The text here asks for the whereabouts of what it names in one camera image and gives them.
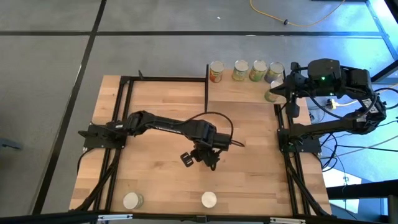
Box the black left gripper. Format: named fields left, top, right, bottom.
left=191, top=144, right=222, bottom=172

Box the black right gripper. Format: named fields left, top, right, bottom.
left=269, top=71, right=309, bottom=100

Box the green labelled tin can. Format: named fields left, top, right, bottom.
left=264, top=79, right=284, bottom=103
left=122, top=192, right=145, bottom=210

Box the yellow-green labelled can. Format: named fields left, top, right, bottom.
left=248, top=59, right=268, bottom=83

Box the orange pineapple can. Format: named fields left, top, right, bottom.
left=231, top=59, right=250, bottom=83
left=209, top=60, right=225, bottom=83

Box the green pears can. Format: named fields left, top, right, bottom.
left=200, top=190, right=218, bottom=209

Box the black metal beam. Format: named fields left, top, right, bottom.
left=326, top=179, right=398, bottom=200

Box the grey stand foot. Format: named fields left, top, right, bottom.
left=0, top=136, right=22, bottom=152

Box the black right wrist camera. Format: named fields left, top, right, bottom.
left=285, top=101, right=301, bottom=119

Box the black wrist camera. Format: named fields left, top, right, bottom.
left=285, top=101, right=301, bottom=119
left=180, top=151, right=194, bottom=168

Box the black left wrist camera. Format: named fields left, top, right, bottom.
left=180, top=151, right=194, bottom=168

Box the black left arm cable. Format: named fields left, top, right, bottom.
left=185, top=111, right=246, bottom=147

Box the yellow floor cable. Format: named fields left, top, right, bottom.
left=249, top=0, right=346, bottom=27

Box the silver aluminium bracket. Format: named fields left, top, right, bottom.
left=98, top=213, right=134, bottom=222
left=269, top=217, right=307, bottom=224

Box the black aluminium rig frame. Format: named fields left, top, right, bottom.
left=0, top=74, right=398, bottom=224

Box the black floor cable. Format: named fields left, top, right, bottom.
left=336, top=143, right=398, bottom=154

